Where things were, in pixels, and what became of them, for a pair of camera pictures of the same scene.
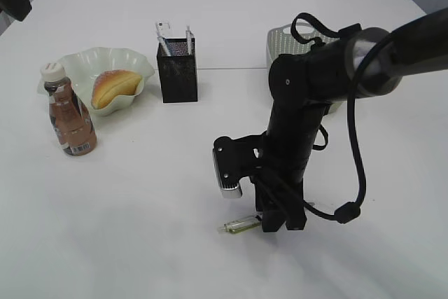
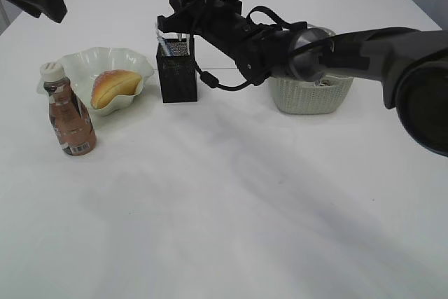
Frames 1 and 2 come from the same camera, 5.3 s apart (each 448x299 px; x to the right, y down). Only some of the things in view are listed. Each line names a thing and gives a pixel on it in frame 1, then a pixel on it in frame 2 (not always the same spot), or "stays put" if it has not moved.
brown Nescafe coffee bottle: (73, 123) stays put
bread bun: (109, 85) stays put
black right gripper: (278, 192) to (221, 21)
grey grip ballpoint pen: (189, 36) stays put
